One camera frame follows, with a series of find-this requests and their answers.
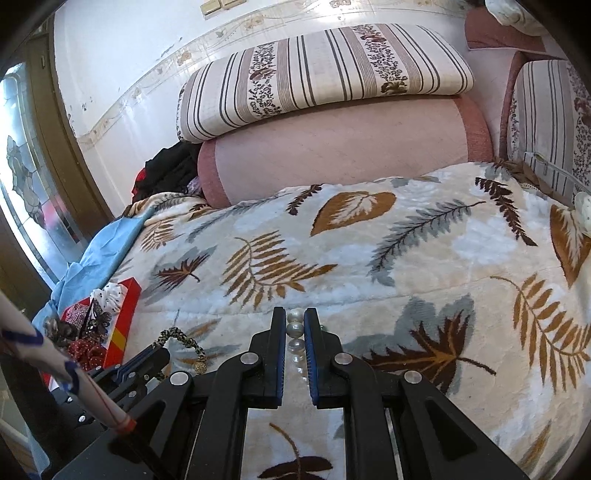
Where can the leaf print blanket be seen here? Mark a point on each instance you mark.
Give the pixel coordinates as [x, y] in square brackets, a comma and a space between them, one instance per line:
[392, 277]

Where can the long striped floral cushion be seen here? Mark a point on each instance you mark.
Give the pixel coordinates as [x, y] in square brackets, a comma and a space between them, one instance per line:
[323, 69]

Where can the cream pillow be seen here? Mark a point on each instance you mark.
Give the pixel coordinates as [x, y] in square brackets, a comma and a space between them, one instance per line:
[512, 14]

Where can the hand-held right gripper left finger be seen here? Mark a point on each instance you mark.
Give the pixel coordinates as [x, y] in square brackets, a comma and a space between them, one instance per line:
[278, 350]

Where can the person's left forearm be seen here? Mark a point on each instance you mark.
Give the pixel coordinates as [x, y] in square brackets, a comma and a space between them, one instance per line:
[41, 350]

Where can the red cardboard box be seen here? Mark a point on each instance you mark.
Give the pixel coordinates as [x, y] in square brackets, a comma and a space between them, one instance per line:
[124, 318]

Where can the grey fuzzy scrunchie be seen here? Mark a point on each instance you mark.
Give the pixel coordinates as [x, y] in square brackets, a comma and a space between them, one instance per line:
[60, 332]

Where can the red patterned scrunchie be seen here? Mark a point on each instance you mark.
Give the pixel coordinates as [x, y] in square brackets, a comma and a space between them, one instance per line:
[76, 313]

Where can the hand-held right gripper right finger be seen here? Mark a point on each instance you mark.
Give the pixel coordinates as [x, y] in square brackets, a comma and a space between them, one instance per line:
[310, 355]

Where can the pink bolster cushion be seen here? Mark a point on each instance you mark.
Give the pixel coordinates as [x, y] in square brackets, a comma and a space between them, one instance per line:
[346, 143]

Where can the red beaded hair accessory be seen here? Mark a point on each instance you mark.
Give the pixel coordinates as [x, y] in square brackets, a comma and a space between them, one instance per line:
[90, 353]

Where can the black lace hair accessory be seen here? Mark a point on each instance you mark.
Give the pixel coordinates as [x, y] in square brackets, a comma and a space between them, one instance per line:
[99, 318]

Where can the beige wall switch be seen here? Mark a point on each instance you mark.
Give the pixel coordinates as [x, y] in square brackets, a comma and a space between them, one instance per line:
[232, 3]
[210, 8]

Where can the purple patterned cloth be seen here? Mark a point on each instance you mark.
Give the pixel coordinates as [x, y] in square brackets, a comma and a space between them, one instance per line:
[195, 185]

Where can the red clothing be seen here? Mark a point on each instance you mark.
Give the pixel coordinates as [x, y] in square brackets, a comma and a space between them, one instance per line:
[138, 182]

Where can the small white fabric item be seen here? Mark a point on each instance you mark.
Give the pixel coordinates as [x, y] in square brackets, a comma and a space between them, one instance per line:
[582, 204]

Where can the light blue cloth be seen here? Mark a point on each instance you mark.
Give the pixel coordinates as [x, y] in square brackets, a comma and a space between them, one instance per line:
[92, 258]

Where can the striped floral sofa cushion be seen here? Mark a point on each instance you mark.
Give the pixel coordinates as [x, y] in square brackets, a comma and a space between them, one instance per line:
[540, 115]

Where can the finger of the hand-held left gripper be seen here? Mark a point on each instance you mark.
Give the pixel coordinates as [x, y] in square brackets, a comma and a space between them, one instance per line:
[138, 359]
[134, 385]

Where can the black clothing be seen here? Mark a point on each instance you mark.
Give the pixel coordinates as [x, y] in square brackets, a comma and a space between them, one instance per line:
[166, 170]

